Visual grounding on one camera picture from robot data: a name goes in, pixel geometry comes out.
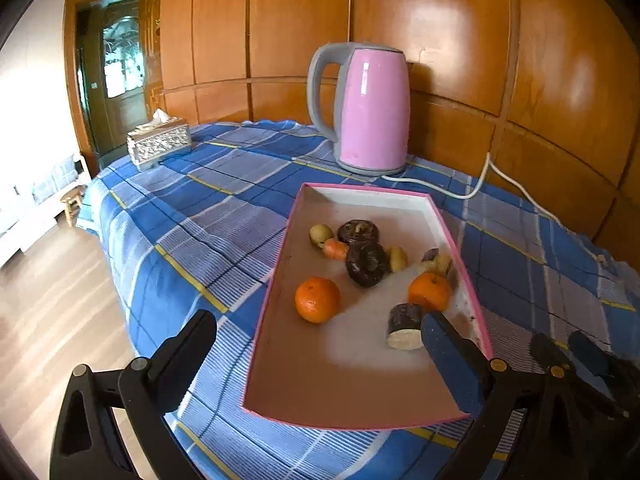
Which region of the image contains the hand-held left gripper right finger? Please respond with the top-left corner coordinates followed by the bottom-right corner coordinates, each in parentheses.
top-left (421, 311), bottom-right (586, 480)

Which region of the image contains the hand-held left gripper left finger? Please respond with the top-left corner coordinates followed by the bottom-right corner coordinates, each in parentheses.
top-left (50, 309), bottom-right (218, 480)

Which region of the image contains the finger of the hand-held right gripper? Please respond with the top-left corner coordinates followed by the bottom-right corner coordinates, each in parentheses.
top-left (568, 330), bottom-right (618, 383)
top-left (530, 332), bottom-right (578, 377)

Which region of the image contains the dark skinned cut cylinder piece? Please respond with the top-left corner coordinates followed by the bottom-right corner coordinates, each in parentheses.
top-left (385, 303), bottom-right (426, 352)

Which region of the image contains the orange tangerine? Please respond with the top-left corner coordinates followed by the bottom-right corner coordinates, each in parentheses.
top-left (294, 277), bottom-right (342, 324)
top-left (408, 272), bottom-right (453, 313)

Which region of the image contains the pink rimmed cardboard tray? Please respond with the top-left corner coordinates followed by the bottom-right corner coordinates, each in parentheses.
top-left (241, 182), bottom-right (495, 431)

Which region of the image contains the dark brown round fruit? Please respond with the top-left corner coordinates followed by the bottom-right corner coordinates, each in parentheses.
top-left (346, 242), bottom-right (390, 288)
top-left (337, 219), bottom-right (381, 246)

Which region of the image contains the small carrot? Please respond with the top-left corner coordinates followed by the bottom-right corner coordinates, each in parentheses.
top-left (322, 239), bottom-right (350, 261)

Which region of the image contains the blue plaid tablecloth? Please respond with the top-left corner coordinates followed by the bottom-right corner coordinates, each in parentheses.
top-left (75, 120), bottom-right (640, 480)

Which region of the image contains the small wooden stool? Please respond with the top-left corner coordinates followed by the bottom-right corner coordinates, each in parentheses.
top-left (61, 187), bottom-right (87, 227)

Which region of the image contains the silver patterned tissue box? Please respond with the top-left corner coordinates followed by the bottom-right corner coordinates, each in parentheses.
top-left (126, 108), bottom-right (193, 171)

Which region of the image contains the light sofa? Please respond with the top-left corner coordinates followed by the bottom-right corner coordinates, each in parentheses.
top-left (0, 152), bottom-right (92, 267)

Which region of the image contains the pink electric kettle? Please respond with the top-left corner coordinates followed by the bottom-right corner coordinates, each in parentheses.
top-left (306, 42), bottom-right (412, 177)

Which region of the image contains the dark wooden glass door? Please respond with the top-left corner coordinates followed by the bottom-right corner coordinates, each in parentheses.
top-left (75, 0), bottom-right (151, 171)

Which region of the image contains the white power cable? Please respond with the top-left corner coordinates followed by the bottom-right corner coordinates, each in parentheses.
top-left (382, 152), bottom-right (608, 264)

